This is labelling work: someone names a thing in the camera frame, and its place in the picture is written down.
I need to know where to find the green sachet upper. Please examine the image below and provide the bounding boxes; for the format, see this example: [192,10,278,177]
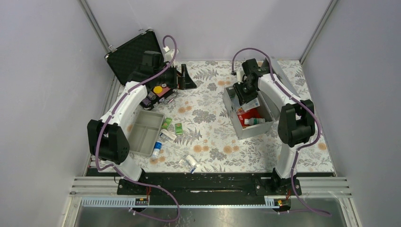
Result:
[161,117,173,130]

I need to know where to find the white pill bottle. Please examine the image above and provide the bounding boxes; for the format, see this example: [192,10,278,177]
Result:
[244,118,265,126]

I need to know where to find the red first aid pouch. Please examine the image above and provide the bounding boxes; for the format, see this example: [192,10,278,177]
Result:
[237,108,263,129]

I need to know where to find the white bandage roll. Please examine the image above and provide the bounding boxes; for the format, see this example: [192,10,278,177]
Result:
[185,155,198,168]

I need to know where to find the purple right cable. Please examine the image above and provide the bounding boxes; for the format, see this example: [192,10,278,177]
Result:
[231,47,333,218]

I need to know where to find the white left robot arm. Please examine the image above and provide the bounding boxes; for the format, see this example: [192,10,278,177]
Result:
[87,81,165,194]

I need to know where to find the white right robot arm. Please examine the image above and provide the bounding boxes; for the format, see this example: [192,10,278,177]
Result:
[234,59,315,195]

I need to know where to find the white blue-label bottle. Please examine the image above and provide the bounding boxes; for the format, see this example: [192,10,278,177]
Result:
[151,141,162,159]

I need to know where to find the grey plastic tray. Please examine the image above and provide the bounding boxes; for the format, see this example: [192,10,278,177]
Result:
[128,110,165,157]

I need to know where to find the green sachet lower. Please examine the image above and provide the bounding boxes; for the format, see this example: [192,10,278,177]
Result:
[174,123,183,135]

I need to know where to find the green sachet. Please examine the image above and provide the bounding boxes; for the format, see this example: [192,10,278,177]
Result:
[174,123,183,135]
[161,117,173,130]

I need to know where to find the floral table mat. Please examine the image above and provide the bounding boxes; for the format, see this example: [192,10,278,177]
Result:
[98,60,335,174]

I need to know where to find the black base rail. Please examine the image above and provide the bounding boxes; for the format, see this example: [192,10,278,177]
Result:
[117,173,302,206]

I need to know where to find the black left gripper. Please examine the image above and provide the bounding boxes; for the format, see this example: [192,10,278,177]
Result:
[154,64,196,90]

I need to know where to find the black poker chip case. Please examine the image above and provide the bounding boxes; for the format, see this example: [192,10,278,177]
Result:
[105,29,179,110]

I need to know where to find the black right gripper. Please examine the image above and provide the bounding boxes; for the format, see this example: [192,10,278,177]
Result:
[233,79,258,106]

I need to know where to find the grey metal box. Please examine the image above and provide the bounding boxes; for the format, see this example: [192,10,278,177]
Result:
[223,58,299,140]

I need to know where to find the clear syringe packet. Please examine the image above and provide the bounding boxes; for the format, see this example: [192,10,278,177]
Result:
[178,159,200,174]

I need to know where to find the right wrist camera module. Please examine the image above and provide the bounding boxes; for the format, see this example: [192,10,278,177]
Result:
[236,70,245,84]

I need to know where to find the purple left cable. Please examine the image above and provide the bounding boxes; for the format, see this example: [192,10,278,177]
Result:
[95,35,183,223]

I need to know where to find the purple cable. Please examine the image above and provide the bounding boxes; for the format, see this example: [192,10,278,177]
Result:
[231,47,333,218]
[95,35,183,223]

